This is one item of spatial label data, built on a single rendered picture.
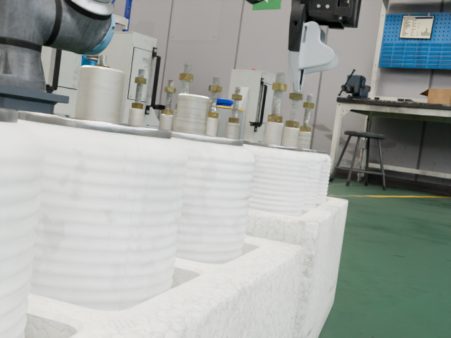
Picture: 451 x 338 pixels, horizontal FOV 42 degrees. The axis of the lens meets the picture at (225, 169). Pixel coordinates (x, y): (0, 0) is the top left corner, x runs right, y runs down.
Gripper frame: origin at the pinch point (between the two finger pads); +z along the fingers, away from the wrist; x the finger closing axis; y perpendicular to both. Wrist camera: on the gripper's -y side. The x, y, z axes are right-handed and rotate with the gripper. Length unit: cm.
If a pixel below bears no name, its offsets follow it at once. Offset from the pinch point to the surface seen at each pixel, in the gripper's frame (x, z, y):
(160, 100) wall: 629, -30, -331
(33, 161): -64, 10, 8
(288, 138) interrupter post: -1.1, 7.9, 0.6
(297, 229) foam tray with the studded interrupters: -19.2, 17.4, 7.3
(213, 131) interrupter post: -1.4, 8.2, -10.3
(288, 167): -15.3, 11.3, 4.5
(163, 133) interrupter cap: -54, 9, 7
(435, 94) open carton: 458, -52, 15
